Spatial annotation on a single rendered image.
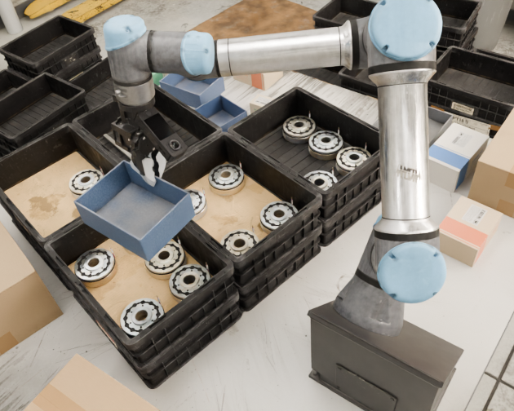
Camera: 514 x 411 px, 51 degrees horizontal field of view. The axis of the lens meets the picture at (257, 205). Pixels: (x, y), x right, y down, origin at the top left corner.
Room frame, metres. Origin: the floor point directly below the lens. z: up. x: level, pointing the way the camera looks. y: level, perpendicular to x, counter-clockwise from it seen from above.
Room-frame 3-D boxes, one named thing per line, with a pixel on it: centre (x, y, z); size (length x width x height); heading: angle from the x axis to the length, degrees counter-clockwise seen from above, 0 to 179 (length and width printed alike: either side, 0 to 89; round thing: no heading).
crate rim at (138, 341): (0.83, 0.30, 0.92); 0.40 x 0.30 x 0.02; 37
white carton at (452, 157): (1.22, -0.63, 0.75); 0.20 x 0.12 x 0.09; 134
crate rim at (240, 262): (1.01, 0.07, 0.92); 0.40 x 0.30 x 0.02; 37
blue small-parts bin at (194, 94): (1.80, 0.19, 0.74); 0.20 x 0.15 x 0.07; 51
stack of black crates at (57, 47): (2.60, 0.96, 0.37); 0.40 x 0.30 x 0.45; 138
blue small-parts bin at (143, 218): (0.81, 0.26, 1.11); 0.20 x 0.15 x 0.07; 49
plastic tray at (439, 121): (1.39, -0.53, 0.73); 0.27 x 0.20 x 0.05; 136
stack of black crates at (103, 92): (2.33, 0.66, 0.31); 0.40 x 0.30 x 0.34; 138
